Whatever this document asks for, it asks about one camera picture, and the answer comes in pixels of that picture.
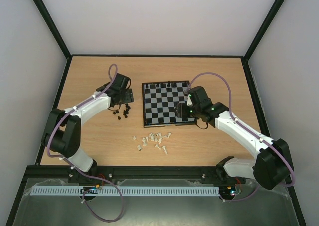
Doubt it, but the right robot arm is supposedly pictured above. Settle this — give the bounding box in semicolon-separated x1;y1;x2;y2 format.
174;86;293;190

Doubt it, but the black grey chessboard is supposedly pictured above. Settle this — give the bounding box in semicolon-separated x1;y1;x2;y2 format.
142;80;197;128

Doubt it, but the light blue cable duct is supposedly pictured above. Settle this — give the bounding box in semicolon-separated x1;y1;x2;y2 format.
30;186;219;197

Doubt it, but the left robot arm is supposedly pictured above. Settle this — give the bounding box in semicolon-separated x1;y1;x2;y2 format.
41;73;134;181

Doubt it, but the black aluminium frame rail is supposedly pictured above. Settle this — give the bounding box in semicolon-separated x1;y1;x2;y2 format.
23;165;248;185

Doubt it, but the clear plastic sheet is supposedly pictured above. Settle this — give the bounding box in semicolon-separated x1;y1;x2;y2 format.
244;180;292;202

